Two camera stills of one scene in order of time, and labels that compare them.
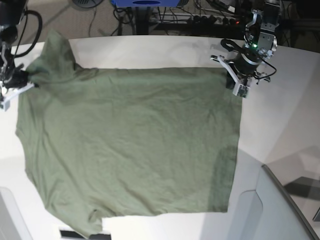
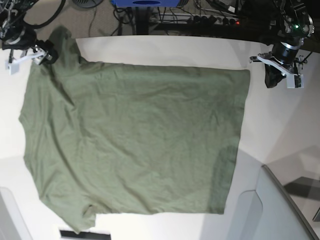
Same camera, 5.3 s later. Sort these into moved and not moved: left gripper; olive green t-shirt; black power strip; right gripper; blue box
Moved: right gripper; left gripper
Not moved: olive green t-shirt; blue box; black power strip
